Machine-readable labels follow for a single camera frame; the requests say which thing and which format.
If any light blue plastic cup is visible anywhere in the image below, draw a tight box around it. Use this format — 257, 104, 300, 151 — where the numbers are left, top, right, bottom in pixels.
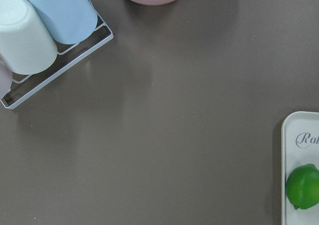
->
29, 0, 98, 44

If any cream rabbit tray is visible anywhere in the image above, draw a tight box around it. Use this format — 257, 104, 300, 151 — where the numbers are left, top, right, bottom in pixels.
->
281, 111, 319, 225

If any pale green plastic cup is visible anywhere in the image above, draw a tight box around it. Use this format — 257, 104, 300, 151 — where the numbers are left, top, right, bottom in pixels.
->
0, 0, 57, 75

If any pale pink plastic cup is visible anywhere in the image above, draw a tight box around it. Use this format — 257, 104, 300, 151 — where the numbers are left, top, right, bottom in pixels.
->
0, 60, 13, 99

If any green lime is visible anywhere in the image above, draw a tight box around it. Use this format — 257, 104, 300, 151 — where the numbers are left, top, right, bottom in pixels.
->
286, 164, 319, 210

